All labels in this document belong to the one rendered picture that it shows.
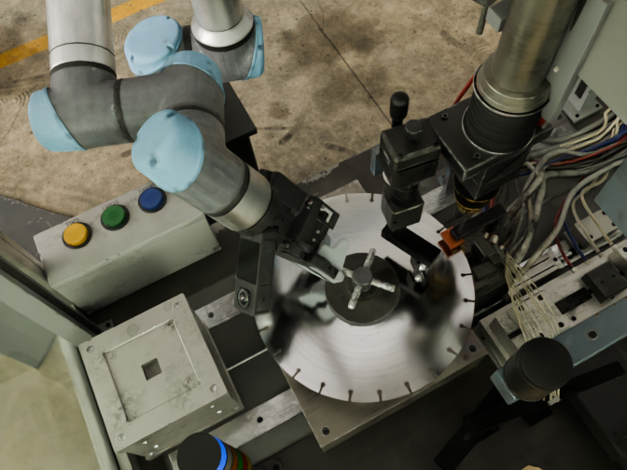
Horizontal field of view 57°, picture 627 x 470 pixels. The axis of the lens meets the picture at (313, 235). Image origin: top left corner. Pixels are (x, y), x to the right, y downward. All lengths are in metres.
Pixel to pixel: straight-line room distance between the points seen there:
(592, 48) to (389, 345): 0.48
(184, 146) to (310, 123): 1.63
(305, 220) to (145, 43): 0.58
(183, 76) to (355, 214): 0.37
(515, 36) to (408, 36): 1.95
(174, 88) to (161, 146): 0.11
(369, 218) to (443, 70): 1.51
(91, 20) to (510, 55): 0.47
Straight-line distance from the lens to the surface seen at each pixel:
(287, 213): 0.72
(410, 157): 0.62
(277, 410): 1.02
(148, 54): 1.15
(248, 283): 0.72
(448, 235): 0.89
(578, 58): 0.56
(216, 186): 0.62
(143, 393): 0.94
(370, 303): 0.85
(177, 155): 0.59
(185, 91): 0.67
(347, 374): 0.83
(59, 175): 2.34
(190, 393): 0.91
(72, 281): 1.05
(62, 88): 0.73
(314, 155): 2.12
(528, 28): 0.53
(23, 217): 2.29
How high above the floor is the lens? 1.76
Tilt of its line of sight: 64 degrees down
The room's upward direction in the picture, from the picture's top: 8 degrees counter-clockwise
